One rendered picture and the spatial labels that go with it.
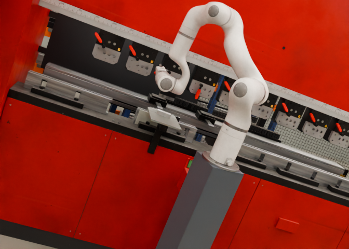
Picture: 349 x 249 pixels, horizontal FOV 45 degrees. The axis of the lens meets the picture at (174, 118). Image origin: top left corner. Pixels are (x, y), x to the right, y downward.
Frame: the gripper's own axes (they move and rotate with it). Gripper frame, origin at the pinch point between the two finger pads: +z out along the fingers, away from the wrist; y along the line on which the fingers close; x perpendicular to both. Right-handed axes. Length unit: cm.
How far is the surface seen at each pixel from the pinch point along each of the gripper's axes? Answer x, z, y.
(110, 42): -27.1, 3.9, -17.2
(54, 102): -59, -5, 14
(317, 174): 106, 5, 72
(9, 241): -90, -11, 96
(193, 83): 20.6, 3.4, 7.2
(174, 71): 9.4, 3.7, 0.1
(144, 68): -8.6, 3.5, -2.4
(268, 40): 66, 4, -18
